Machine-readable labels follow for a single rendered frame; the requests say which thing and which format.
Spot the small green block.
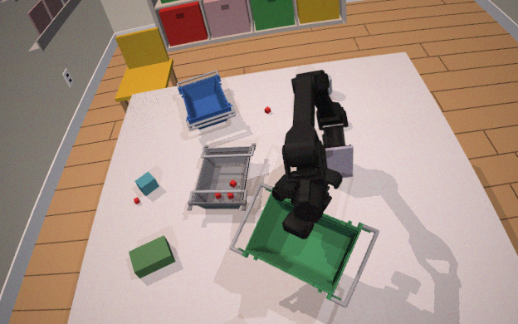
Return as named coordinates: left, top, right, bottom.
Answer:
left=129, top=236, right=176, bottom=278

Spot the blue plastic tray with grey wire bars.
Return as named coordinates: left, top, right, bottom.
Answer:
left=177, top=70, right=235, bottom=127

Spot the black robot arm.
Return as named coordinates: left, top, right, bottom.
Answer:
left=272, top=69, right=348, bottom=222

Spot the teal block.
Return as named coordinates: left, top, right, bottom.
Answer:
left=135, top=172, right=159, bottom=196

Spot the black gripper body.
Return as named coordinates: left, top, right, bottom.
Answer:
left=282, top=169, right=342, bottom=239

